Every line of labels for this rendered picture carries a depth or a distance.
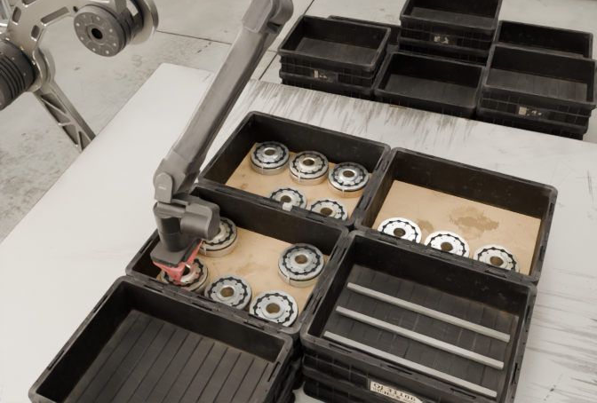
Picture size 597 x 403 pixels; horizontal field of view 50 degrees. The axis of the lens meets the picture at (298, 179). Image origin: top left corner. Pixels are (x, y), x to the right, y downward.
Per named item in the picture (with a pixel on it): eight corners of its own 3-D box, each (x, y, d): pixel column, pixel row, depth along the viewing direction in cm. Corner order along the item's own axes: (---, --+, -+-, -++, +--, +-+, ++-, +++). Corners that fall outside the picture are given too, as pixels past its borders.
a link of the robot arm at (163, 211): (160, 190, 128) (146, 210, 124) (191, 198, 126) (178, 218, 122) (166, 214, 132) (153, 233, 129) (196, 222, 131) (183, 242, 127)
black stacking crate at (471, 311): (298, 369, 130) (298, 338, 122) (350, 263, 150) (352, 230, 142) (497, 445, 118) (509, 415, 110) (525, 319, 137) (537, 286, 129)
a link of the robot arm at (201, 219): (178, 165, 130) (156, 171, 122) (230, 177, 127) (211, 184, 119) (171, 222, 133) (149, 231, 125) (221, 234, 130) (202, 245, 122)
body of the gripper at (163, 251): (202, 234, 137) (198, 210, 131) (178, 270, 130) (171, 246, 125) (176, 225, 139) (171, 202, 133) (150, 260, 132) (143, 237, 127)
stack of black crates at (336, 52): (281, 137, 287) (275, 50, 256) (303, 98, 307) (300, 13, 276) (368, 155, 276) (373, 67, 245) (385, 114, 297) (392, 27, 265)
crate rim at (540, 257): (351, 234, 143) (351, 227, 141) (392, 152, 163) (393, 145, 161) (536, 291, 131) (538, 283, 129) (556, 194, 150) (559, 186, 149)
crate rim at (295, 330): (123, 279, 136) (121, 272, 134) (195, 187, 155) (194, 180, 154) (296, 343, 123) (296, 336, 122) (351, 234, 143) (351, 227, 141)
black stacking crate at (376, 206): (351, 262, 150) (352, 229, 142) (390, 180, 169) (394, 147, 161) (525, 317, 138) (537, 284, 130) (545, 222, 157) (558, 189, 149)
